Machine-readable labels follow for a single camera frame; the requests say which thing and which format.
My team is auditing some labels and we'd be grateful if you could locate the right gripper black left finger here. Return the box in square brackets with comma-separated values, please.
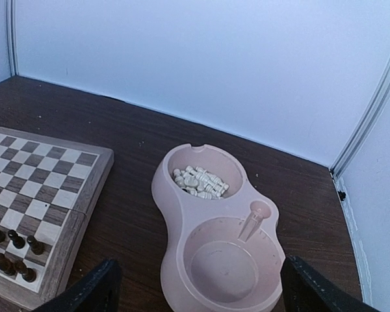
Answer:
[35, 259, 122, 312]

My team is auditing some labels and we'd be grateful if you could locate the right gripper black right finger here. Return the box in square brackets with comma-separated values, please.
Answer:
[281, 256, 376, 312]

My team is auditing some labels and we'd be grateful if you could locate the dark rook chess piece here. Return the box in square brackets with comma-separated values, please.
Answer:
[26, 235, 44, 255]

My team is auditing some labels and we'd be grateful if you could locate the dark knight chess piece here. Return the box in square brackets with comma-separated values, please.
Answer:
[0, 253, 16, 276]

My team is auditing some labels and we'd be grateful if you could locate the wooden chess board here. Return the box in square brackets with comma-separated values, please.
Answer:
[0, 127, 114, 311]

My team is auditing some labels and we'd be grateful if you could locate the white chess pieces pile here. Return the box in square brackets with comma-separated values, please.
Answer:
[172, 166, 229, 200]

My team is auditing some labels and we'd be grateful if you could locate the pink double bowl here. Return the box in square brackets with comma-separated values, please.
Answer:
[151, 144, 285, 311]

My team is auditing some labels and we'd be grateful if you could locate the right aluminium frame post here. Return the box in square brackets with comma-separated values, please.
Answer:
[330, 58, 390, 179]

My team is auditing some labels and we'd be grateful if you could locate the aluminium frame post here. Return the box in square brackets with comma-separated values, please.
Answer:
[330, 58, 390, 179]
[6, 0, 19, 77]

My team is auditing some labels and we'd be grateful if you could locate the left aluminium frame post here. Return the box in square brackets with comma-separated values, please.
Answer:
[6, 0, 19, 77]

